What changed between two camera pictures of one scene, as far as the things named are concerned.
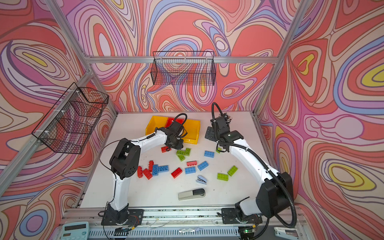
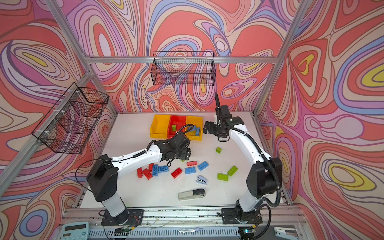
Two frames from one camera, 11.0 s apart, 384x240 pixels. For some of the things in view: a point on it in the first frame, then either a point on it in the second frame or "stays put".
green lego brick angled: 232,170 stays put
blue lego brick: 209,154 -> 197,129
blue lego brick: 190,170 stays put
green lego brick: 222,176 stays put
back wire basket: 183,68 stays put
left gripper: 180,147 -> 186,154
